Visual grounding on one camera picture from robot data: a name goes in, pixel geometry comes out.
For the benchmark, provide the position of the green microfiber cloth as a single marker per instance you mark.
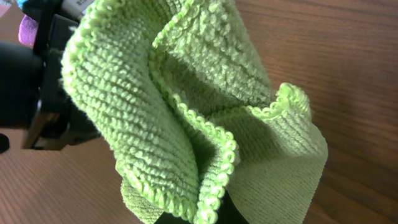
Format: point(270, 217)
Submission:
point(180, 94)

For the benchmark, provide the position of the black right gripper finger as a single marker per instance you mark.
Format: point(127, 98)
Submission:
point(227, 214)

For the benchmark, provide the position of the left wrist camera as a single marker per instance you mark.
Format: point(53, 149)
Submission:
point(75, 9)

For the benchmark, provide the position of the blue folded cloth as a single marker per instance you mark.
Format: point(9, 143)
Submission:
point(20, 3)

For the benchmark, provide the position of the purple folded cloth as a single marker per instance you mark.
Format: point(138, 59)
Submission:
point(27, 31)

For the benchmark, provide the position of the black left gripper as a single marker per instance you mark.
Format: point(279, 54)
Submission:
point(32, 97)

